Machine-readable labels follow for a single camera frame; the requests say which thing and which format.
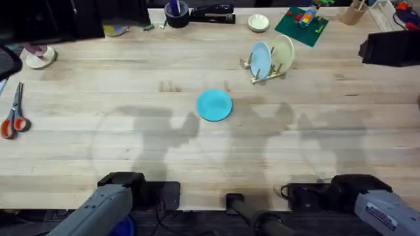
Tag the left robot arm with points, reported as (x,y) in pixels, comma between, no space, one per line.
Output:
(98,209)

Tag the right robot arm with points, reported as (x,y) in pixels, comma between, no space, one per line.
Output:
(377,209)

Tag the small wooden peg rack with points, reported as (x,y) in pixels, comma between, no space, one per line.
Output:
(266,78)

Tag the turquoise plate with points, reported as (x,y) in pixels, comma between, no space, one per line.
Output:
(214,105)

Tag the light blue plate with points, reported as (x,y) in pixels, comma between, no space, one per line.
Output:
(260,60)

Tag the cream plate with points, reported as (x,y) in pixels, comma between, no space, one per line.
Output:
(283,52)

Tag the black tape roll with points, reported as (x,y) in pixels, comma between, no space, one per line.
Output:
(177,20)

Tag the black stapler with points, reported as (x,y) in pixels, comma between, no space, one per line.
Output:
(212,14)

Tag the small cream bowl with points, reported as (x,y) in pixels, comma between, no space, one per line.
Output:
(258,23)

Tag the green marker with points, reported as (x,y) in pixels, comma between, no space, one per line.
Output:
(148,27)

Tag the blue marker pen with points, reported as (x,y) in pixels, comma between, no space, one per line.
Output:
(175,7)

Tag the green board with toy blocks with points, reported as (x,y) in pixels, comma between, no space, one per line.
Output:
(300,29)

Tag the yellow and blue disc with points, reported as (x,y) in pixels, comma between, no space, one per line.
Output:
(115,30)

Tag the wooden pen holder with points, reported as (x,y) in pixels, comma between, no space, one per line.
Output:
(352,14)

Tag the black equipment box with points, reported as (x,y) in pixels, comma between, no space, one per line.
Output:
(65,16)

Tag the white tape roll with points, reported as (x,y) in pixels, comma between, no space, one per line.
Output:
(41,60)

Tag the white box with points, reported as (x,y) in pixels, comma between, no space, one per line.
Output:
(384,14)

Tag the heap of red blue tools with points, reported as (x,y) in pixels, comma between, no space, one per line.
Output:
(407,16)

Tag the black rail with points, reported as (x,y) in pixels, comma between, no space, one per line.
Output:
(197,224)

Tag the black camera pole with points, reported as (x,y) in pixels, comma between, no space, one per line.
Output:
(262,223)

